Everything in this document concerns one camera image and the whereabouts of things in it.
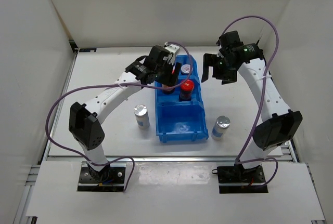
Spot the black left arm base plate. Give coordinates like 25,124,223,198
77,163,126,192

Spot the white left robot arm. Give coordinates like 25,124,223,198
69,56,181,182

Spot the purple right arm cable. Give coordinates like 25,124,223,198
223,15,280,188

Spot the red-lid sauce jar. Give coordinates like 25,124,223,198
162,84,175,95
179,80,195,101

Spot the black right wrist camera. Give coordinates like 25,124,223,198
216,31,244,49

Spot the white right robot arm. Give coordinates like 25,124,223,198
201,43,303,182

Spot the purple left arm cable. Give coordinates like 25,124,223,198
45,42,193,192

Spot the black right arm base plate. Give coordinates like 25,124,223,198
212,165,268,194

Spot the aluminium front table rail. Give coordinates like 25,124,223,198
41,155,297,164

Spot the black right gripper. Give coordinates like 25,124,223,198
201,54,237,85

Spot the silver-lid spice bottle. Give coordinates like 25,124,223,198
134,104,150,129
211,115,230,141

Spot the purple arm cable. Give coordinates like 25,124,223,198
223,15,280,188
45,42,193,192

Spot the grey-lid dark jar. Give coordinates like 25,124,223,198
181,64,193,75

